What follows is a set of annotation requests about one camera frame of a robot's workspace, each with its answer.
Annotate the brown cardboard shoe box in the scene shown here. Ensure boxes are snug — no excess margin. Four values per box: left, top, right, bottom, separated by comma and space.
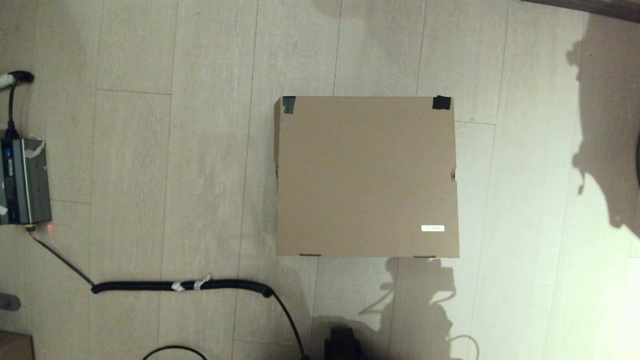
273, 95, 461, 259

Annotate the black plug cable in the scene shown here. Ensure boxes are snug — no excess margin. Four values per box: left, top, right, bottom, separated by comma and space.
0, 70, 35, 141

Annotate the black treaded base wheel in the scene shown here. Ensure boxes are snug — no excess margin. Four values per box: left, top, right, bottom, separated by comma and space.
324, 327, 362, 360

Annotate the black coiled cable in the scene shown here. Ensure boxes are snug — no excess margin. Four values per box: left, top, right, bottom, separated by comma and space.
26, 225, 308, 360

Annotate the dark wooden furniture edge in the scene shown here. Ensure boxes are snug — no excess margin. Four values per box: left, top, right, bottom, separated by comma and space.
520, 0, 640, 23

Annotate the thin black cable loop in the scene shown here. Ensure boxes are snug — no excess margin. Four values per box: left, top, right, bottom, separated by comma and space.
142, 345, 208, 360

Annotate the small brown cardboard box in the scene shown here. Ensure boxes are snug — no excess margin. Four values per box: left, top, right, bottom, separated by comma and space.
0, 330, 35, 360

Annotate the grey metal power inverter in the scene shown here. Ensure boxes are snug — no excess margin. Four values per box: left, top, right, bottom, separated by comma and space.
0, 136, 53, 226

